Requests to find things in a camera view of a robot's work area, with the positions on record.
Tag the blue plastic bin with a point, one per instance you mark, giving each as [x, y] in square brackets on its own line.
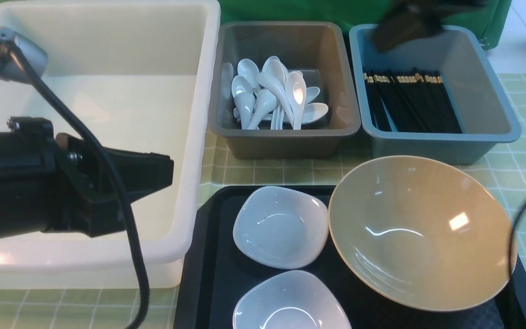
[481, 105]

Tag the white square dish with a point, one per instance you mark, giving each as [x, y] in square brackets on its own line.
[291, 300]
[281, 228]

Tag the large white plastic tub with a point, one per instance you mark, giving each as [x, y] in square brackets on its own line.
[138, 73]

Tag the brown plastic bin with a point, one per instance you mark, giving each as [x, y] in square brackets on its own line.
[317, 49]

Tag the tan noodle bowl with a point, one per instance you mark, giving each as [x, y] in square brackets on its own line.
[421, 233]

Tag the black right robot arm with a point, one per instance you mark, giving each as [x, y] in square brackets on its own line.
[408, 20]

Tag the black serving tray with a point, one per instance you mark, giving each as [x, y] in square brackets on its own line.
[216, 275]

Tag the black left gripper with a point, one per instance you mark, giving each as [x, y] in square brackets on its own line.
[88, 201]

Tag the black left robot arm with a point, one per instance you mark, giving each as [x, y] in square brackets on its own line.
[53, 183]

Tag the bundle of black chopsticks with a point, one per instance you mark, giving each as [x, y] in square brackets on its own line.
[414, 101]

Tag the white ceramic soup spoon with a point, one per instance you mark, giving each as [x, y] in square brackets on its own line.
[296, 91]

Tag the pile of white spoons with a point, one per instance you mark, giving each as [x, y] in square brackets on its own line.
[259, 95]

